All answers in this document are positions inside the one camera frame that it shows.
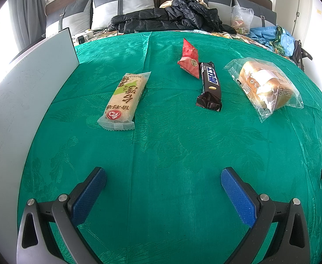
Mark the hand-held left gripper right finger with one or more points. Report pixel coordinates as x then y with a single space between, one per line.
239 198

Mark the red snack packet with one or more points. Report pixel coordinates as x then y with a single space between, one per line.
188 60

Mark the blue cloth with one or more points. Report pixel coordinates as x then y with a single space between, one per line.
262 34

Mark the dark chocolate bar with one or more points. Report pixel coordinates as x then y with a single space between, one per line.
210 82

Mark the clear plastic bag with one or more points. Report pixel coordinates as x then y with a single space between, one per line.
240 19

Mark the black bag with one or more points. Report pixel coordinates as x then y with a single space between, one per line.
297 52

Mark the grey curtain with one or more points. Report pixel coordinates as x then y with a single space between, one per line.
26 11

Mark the white board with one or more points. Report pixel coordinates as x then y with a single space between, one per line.
20 101

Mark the white power adapter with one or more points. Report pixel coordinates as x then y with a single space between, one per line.
82 38

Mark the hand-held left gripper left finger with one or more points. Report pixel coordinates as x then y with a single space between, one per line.
89 195

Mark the cream green rice cracker packet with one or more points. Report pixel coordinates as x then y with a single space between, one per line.
125 99

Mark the clear bread packet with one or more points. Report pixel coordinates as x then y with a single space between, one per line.
265 85

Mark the black puffer jacket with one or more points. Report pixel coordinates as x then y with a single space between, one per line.
163 16

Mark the patterned bedsheet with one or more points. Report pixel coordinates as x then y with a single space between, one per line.
248 40

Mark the green patterned cloth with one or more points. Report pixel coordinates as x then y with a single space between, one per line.
177 148

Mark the green patterned scarf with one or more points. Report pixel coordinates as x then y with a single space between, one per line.
277 41

